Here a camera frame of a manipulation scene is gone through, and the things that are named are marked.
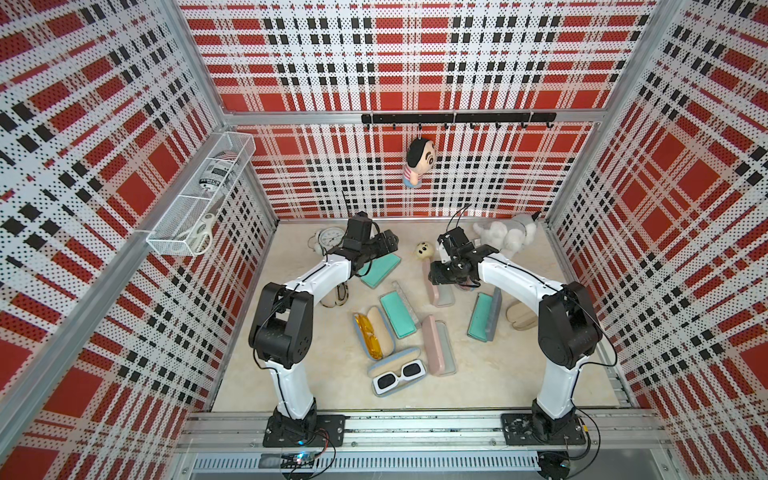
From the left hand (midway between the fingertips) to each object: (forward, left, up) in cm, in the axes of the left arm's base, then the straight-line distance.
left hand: (393, 240), depth 95 cm
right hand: (-10, -15, -5) cm, 18 cm away
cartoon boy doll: (+17, -9, +19) cm, 27 cm away
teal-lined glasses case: (-19, -2, -13) cm, 23 cm away
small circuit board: (-57, +22, -13) cm, 62 cm away
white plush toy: (+6, -41, -7) cm, 42 cm away
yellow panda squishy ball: (+6, -11, -12) cm, 17 cm away
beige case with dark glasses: (-13, +19, -14) cm, 27 cm away
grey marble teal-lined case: (-2, +7, -15) cm, 16 cm away
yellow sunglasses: (-29, +6, -13) cm, 32 cm away
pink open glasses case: (-34, -13, -7) cm, 37 cm away
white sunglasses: (-40, +1, -12) cm, 42 cm away
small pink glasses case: (-14, -16, -12) cm, 24 cm away
